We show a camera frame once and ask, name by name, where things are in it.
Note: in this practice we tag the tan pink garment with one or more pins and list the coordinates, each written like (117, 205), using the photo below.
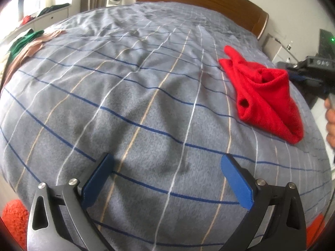
(28, 51)

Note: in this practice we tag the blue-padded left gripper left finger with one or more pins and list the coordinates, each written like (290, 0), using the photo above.
(46, 227)

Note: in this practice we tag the person's hand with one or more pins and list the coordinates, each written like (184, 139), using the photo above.
(330, 126)

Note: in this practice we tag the red item on bench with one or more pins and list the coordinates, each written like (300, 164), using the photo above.
(26, 20)

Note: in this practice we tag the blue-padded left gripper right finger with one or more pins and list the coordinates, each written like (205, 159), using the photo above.
(286, 229)

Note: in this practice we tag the white bedside cabinet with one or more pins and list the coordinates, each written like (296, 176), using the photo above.
(276, 52)

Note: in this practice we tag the red knit sweater white motif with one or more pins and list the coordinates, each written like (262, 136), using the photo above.
(263, 97)

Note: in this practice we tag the green garment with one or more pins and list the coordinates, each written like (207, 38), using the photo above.
(21, 42)

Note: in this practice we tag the dark clothes on bench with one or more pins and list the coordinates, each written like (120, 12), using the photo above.
(52, 8)

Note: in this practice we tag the grey plaid bed cover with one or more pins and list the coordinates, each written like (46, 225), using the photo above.
(143, 83)

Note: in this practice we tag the white window bench cabinet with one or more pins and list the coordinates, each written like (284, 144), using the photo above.
(39, 23)

